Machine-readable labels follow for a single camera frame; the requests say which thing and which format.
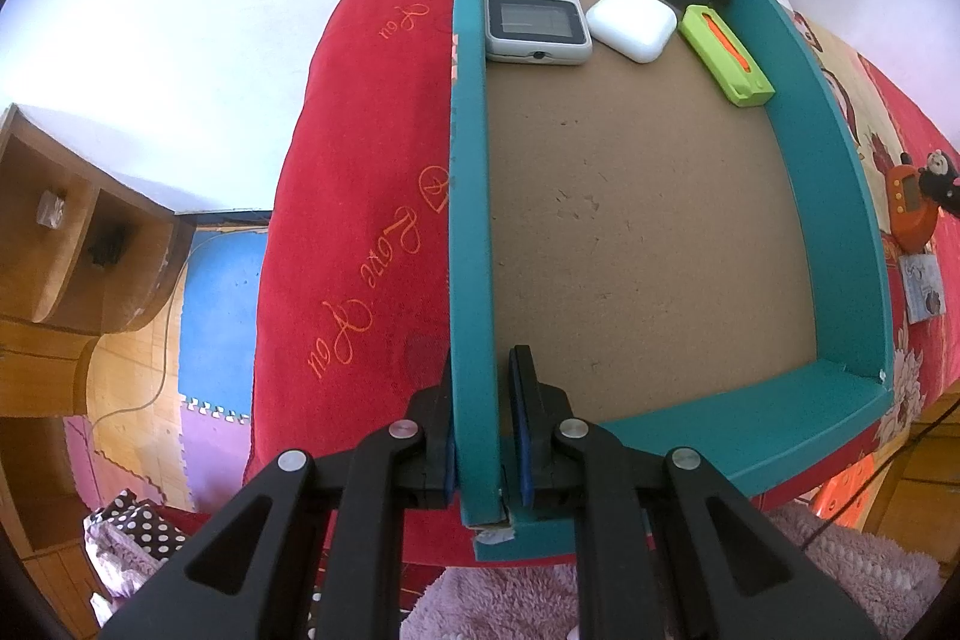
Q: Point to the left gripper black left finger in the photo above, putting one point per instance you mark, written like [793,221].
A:
[311,547]

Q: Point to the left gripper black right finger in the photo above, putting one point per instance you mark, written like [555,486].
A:
[665,545]

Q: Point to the teal cardboard tray box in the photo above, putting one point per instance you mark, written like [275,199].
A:
[689,272]

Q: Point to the orange monkey alarm clock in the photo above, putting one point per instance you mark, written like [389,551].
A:
[917,195]

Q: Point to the lime green utility knife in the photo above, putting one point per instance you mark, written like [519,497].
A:
[736,73]

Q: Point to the white air conditioner remote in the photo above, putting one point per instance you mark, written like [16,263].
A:
[545,32]

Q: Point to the white earbuds case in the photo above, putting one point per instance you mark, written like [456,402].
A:
[638,29]

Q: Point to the polka dot gift bag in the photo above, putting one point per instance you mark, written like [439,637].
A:
[127,541]

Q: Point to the blue foam floor mat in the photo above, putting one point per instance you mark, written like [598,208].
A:
[218,338]

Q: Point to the pink fluffy rug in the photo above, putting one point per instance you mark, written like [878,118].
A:
[893,586]

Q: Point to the black object on shelf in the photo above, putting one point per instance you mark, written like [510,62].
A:
[108,246]

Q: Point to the wooden bedside shelf unit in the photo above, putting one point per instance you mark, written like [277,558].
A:
[55,304]

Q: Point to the small ID card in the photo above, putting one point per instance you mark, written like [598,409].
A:
[922,283]

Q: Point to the small clear bag on shelf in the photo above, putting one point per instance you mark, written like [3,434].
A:
[50,211]

